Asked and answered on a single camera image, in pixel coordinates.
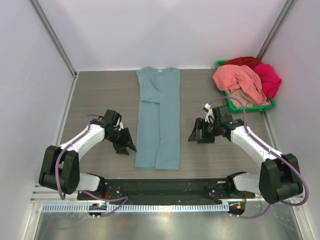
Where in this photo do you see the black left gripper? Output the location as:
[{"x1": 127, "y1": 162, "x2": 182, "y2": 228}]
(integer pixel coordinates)
[{"x1": 106, "y1": 127, "x2": 137, "y2": 155}]

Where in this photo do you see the light blue t shirt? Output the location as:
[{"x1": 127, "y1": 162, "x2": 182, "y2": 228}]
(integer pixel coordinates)
[{"x1": 134, "y1": 67, "x2": 181, "y2": 171}]

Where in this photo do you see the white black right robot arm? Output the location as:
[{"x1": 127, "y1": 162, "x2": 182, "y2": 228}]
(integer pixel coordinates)
[{"x1": 188, "y1": 104, "x2": 304, "y2": 204}]

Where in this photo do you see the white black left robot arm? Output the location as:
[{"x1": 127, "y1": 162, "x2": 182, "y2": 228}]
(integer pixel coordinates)
[{"x1": 38, "y1": 109, "x2": 137, "y2": 200}]

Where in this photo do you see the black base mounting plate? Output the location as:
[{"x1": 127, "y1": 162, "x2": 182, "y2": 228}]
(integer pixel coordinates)
[{"x1": 92, "y1": 178, "x2": 255, "y2": 206}]

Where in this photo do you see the beige t shirt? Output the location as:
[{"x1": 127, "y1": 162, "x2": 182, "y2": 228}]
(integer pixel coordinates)
[{"x1": 229, "y1": 89, "x2": 271, "y2": 108}]

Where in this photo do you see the salmon pink t shirt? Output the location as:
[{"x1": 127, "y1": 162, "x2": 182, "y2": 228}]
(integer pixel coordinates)
[{"x1": 212, "y1": 64, "x2": 268, "y2": 105}]

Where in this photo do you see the green plastic bin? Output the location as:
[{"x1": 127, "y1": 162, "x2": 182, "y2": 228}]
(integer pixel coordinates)
[{"x1": 215, "y1": 59, "x2": 277, "y2": 114}]

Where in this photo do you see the magenta t shirt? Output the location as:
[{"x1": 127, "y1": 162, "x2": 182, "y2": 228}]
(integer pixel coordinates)
[{"x1": 254, "y1": 63, "x2": 282, "y2": 99}]

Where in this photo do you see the dark red t shirt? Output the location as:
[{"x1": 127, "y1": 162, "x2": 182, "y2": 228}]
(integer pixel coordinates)
[{"x1": 223, "y1": 56, "x2": 262, "y2": 70}]

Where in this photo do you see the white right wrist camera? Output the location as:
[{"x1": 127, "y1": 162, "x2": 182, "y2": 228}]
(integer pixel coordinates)
[{"x1": 203, "y1": 103, "x2": 215, "y2": 124}]

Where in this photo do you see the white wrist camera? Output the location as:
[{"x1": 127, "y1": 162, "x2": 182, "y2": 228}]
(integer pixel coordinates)
[
  {"x1": 114, "y1": 117, "x2": 124, "y2": 131},
  {"x1": 203, "y1": 103, "x2": 215, "y2": 124}
]

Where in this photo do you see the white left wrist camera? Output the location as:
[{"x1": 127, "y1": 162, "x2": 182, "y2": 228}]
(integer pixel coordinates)
[{"x1": 114, "y1": 117, "x2": 124, "y2": 131}]

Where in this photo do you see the slotted white cable duct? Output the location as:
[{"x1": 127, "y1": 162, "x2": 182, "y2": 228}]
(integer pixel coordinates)
[{"x1": 41, "y1": 202, "x2": 229, "y2": 214}]

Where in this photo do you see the aluminium front rail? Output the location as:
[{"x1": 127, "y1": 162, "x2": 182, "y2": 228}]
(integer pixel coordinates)
[{"x1": 30, "y1": 180, "x2": 305, "y2": 204}]

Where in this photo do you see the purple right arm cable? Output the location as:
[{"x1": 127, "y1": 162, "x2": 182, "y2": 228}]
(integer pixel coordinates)
[{"x1": 206, "y1": 96, "x2": 310, "y2": 219}]

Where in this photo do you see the aluminium frame post left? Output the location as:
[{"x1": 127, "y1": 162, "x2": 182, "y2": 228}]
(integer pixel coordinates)
[{"x1": 29, "y1": 0, "x2": 77, "y2": 79}]

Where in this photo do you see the aluminium frame post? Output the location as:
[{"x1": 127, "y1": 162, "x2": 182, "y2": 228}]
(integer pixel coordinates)
[
  {"x1": 256, "y1": 0, "x2": 297, "y2": 61},
  {"x1": 29, "y1": 0, "x2": 77, "y2": 79}
]

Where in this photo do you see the aluminium frame post right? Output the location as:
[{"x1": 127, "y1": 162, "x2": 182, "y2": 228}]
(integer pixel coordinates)
[{"x1": 256, "y1": 0, "x2": 297, "y2": 61}]

